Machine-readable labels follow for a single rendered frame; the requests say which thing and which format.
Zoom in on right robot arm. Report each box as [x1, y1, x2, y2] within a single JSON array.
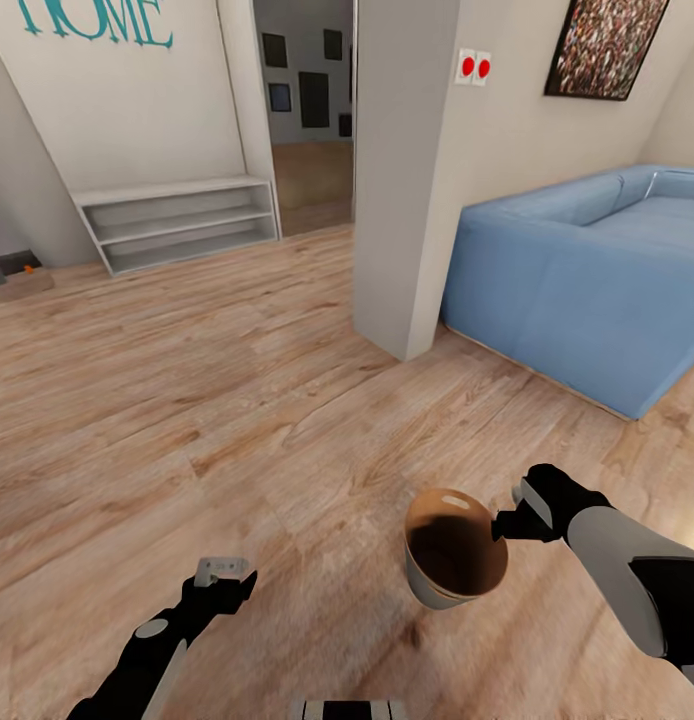
[[491, 464, 694, 685]]

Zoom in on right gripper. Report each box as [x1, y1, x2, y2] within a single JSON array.
[[491, 505, 562, 542]]

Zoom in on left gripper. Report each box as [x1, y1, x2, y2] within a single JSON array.
[[182, 571, 257, 629]]

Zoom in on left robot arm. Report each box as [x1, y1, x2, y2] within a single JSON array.
[[67, 557, 257, 720]]

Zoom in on trash can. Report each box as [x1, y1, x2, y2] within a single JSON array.
[[404, 489, 509, 611]]

